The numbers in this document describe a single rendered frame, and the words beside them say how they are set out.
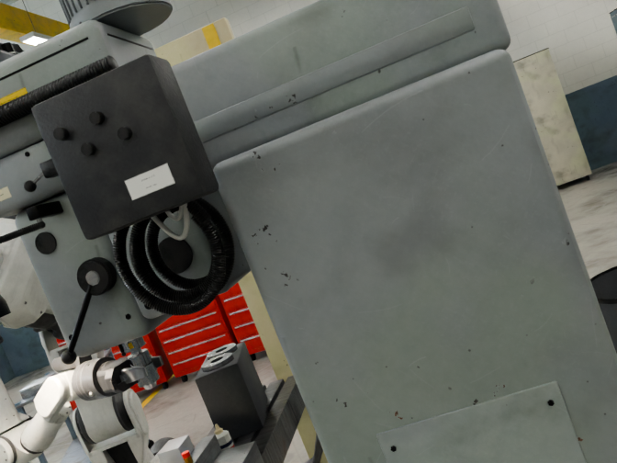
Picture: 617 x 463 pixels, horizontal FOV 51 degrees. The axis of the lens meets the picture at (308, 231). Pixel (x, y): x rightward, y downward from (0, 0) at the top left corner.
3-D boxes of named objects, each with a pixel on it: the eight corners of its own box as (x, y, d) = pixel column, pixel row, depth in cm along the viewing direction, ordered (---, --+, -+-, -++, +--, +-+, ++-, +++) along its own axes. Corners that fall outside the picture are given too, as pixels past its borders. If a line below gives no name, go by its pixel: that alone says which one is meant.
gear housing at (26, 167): (-18, 223, 123) (-40, 175, 123) (51, 208, 147) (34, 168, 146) (131, 159, 117) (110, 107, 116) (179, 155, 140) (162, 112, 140)
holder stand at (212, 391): (220, 445, 167) (191, 375, 165) (229, 413, 189) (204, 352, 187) (263, 428, 167) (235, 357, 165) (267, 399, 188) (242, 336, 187)
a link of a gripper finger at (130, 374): (149, 378, 133) (128, 382, 136) (143, 364, 132) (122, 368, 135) (144, 381, 131) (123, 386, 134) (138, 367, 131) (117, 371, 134)
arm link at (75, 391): (84, 404, 139) (51, 411, 145) (121, 390, 148) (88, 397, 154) (72, 353, 140) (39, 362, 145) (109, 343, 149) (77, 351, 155)
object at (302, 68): (97, 215, 120) (56, 115, 119) (146, 203, 142) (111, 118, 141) (516, 45, 104) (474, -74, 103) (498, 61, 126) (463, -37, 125)
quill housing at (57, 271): (67, 366, 127) (3, 215, 125) (115, 333, 147) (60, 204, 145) (151, 335, 123) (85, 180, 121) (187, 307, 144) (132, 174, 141)
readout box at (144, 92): (80, 243, 93) (22, 107, 91) (109, 233, 101) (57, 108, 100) (203, 195, 89) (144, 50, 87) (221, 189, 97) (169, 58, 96)
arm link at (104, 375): (104, 363, 132) (66, 373, 138) (121, 406, 133) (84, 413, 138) (144, 339, 143) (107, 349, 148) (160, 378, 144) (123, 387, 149)
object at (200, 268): (140, 324, 121) (86, 196, 119) (185, 293, 145) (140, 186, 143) (230, 292, 117) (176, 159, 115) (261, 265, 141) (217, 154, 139)
